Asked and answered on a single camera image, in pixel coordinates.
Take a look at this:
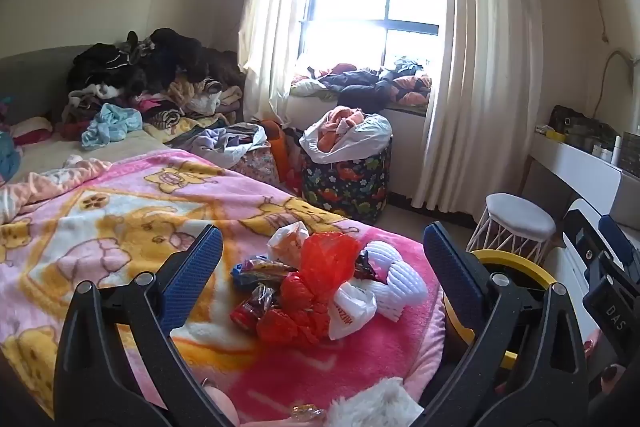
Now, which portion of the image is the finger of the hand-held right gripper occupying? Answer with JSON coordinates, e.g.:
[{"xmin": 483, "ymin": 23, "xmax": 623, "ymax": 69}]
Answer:
[
  {"xmin": 599, "ymin": 213, "xmax": 640, "ymax": 269},
  {"xmin": 562, "ymin": 209, "xmax": 602, "ymax": 269}
]

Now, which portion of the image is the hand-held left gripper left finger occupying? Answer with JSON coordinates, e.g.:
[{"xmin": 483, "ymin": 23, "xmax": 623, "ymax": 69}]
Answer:
[{"xmin": 52, "ymin": 224, "xmax": 236, "ymax": 427}]

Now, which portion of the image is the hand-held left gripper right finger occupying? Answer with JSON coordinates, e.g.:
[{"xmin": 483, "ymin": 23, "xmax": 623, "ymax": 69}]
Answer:
[{"xmin": 415, "ymin": 221, "xmax": 591, "ymax": 427}]

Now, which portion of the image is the white foam fruit net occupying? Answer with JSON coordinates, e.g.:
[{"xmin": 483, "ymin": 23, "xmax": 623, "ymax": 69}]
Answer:
[{"xmin": 362, "ymin": 241, "xmax": 430, "ymax": 323}]

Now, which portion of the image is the yellow rimmed black trash bin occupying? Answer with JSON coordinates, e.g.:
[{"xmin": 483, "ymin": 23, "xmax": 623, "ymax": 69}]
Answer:
[{"xmin": 442, "ymin": 248, "xmax": 558, "ymax": 373}]

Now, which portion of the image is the blue yellow snack wrapper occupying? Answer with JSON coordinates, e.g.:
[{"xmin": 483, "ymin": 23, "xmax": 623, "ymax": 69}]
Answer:
[{"xmin": 231, "ymin": 257, "xmax": 298, "ymax": 293}]

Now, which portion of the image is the red snack wrapper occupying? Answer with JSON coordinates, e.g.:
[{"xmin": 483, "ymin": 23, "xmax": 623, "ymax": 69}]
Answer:
[{"xmin": 230, "ymin": 284, "xmax": 276, "ymax": 333}]

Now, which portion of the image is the dark snack wrapper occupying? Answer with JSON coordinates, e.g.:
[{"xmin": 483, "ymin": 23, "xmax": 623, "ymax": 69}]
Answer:
[{"xmin": 355, "ymin": 252, "xmax": 378, "ymax": 280}]

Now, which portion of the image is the clear plastic bag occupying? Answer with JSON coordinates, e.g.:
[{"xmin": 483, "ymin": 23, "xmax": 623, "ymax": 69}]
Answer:
[{"xmin": 267, "ymin": 221, "xmax": 311, "ymax": 269}]

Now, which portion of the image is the white plastic bag red print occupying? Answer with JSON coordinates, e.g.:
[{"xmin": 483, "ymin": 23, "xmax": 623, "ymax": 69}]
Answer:
[{"xmin": 327, "ymin": 282, "xmax": 378, "ymax": 340}]

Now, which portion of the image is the person's right hand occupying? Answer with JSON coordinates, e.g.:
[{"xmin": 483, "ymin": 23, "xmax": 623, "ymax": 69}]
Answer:
[{"xmin": 597, "ymin": 364, "xmax": 626, "ymax": 395}]

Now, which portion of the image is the white vanity desk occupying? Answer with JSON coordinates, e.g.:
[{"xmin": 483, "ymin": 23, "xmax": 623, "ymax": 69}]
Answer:
[{"xmin": 530, "ymin": 132, "xmax": 640, "ymax": 208}]

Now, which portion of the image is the pink printed blanket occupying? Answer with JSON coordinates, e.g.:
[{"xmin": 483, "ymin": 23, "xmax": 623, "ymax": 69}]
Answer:
[{"xmin": 0, "ymin": 147, "xmax": 451, "ymax": 427}]

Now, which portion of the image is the dark acrylic organizer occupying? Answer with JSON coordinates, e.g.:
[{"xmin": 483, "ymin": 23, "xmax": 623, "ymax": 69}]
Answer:
[{"xmin": 565, "ymin": 119, "xmax": 618, "ymax": 155}]

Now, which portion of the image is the small yellow box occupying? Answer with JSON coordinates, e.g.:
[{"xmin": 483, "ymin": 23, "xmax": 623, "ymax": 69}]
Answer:
[{"xmin": 535, "ymin": 124, "xmax": 566, "ymax": 142}]

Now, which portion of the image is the dark camouflage cosmetic bag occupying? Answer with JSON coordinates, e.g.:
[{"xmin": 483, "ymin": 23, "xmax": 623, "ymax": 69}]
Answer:
[{"xmin": 549, "ymin": 105, "xmax": 591, "ymax": 138}]

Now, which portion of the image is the floral fabric bag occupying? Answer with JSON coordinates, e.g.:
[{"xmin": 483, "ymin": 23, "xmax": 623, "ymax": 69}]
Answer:
[{"xmin": 227, "ymin": 144, "xmax": 281, "ymax": 190}]

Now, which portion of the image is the pale pink rounded object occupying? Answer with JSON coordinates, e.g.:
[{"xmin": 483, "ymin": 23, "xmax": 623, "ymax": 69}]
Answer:
[{"xmin": 202, "ymin": 379, "xmax": 241, "ymax": 427}]

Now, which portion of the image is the dinosaur print laundry basket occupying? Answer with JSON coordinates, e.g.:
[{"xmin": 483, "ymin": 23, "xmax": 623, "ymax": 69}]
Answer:
[{"xmin": 300, "ymin": 134, "xmax": 393, "ymax": 226}]

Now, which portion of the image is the white lavender cloth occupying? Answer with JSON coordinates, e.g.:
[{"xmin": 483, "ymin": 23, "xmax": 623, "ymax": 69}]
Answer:
[{"xmin": 187, "ymin": 122, "xmax": 268, "ymax": 168}]

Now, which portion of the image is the orange bag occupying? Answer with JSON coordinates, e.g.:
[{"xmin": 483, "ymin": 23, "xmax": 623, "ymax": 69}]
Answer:
[{"xmin": 260, "ymin": 119, "xmax": 306, "ymax": 198}]

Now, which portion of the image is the white fluffy cloth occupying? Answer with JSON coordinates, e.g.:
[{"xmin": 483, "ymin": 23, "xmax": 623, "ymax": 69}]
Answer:
[{"xmin": 325, "ymin": 377, "xmax": 426, "ymax": 427}]

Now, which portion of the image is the white liner bag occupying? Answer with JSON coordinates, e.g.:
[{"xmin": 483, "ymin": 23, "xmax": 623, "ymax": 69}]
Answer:
[{"xmin": 299, "ymin": 106, "xmax": 392, "ymax": 165}]

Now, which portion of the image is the light blue cloth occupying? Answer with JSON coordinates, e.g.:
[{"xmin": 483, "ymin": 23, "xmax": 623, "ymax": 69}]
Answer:
[{"xmin": 81, "ymin": 103, "xmax": 143, "ymax": 150}]

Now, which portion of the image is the gold shiny small object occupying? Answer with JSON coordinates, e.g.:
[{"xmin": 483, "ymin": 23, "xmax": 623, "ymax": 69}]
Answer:
[{"xmin": 290, "ymin": 403, "xmax": 326, "ymax": 423}]

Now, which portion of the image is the orange pink clothes bundle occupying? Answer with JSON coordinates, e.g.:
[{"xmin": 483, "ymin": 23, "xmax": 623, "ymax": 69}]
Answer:
[{"xmin": 315, "ymin": 105, "xmax": 366, "ymax": 152}]

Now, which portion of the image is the cream curtain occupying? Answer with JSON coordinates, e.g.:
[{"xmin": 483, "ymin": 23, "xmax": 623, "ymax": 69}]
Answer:
[
  {"xmin": 239, "ymin": 0, "xmax": 321, "ymax": 128},
  {"xmin": 410, "ymin": 0, "xmax": 543, "ymax": 214}
]

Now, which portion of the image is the heap of navy orange clothes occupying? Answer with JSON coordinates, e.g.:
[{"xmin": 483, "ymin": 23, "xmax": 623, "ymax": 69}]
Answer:
[{"xmin": 291, "ymin": 56, "xmax": 433, "ymax": 108}]

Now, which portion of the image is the pink red folded cloth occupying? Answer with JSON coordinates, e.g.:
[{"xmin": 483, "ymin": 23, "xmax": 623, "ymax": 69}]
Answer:
[{"xmin": 10, "ymin": 116, "xmax": 53, "ymax": 145}]

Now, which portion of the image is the teal patterned cloth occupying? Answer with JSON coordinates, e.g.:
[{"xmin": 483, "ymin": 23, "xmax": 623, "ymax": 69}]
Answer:
[{"xmin": 0, "ymin": 132, "xmax": 22, "ymax": 185}]

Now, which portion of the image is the large pile of mixed clothes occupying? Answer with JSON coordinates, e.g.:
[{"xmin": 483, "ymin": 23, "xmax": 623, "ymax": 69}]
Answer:
[{"xmin": 60, "ymin": 28, "xmax": 246, "ymax": 142}]

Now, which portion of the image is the white wire frame stool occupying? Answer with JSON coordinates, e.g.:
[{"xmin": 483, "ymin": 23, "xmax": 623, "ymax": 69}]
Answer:
[{"xmin": 472, "ymin": 193, "xmax": 558, "ymax": 265}]

